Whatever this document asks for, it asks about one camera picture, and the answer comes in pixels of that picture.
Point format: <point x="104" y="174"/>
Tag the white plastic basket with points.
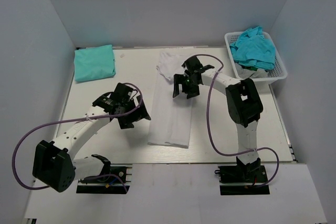
<point x="277" y="73"/>

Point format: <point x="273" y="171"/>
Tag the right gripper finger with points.
<point x="178" y="85"/>
<point x="192" y="92"/>

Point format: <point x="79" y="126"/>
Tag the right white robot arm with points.
<point x="243" y="102"/>

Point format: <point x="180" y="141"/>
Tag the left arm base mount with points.
<point x="117" y="182"/>

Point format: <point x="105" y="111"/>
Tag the folded green t shirt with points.
<point x="94" y="63"/>

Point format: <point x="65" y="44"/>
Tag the white t shirt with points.
<point x="170" y="117"/>

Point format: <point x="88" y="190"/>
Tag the crumpled blue t shirt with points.
<point x="253" y="49"/>

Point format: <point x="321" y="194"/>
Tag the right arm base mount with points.
<point x="242" y="180"/>

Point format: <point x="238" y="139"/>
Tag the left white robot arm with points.
<point x="55" y="163"/>

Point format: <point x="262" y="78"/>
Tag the grey white shirt in basket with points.
<point x="247" y="73"/>

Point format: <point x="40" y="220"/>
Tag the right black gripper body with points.
<point x="189" y="82"/>

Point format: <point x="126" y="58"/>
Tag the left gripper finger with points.
<point x="126" y="122"/>
<point x="141" y="112"/>

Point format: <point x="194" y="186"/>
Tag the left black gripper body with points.
<point x="128" y="107"/>

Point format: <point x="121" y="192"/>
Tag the dark green garment in basket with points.
<point x="250" y="68"/>

